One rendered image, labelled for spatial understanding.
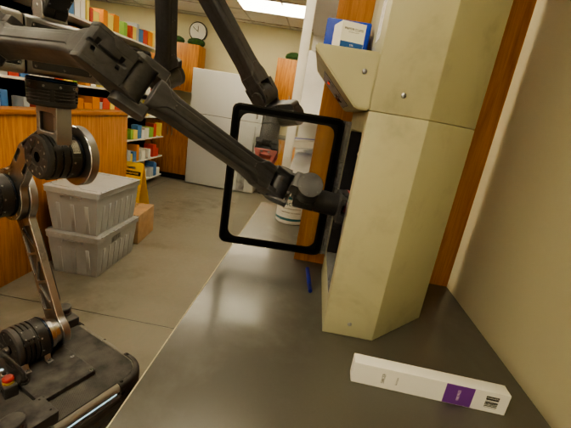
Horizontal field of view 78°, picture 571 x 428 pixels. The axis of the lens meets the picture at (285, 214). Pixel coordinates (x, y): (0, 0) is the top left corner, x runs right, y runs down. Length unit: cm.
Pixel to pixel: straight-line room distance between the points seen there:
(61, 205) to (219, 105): 343
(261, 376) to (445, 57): 64
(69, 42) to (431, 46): 62
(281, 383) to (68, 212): 242
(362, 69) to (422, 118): 14
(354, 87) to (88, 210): 235
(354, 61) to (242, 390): 59
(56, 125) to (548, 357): 138
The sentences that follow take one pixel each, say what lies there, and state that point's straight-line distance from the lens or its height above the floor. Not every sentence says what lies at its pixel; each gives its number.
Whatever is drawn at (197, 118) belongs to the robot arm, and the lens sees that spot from 76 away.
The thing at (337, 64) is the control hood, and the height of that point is 148.
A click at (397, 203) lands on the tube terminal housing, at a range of 72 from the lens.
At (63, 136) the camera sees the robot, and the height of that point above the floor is 121.
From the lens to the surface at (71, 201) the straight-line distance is 285.
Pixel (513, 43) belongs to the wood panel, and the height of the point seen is 164.
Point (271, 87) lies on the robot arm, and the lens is 108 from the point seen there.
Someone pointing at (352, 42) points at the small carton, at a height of 153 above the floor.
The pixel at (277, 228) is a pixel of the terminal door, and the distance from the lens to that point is 103.
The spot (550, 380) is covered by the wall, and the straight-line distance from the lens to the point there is 90.
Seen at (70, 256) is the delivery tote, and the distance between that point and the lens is 301.
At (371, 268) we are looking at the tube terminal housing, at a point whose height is 111.
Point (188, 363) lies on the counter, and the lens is 69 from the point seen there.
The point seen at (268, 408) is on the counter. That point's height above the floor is 94.
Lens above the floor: 139
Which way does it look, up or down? 16 degrees down
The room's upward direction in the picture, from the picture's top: 9 degrees clockwise
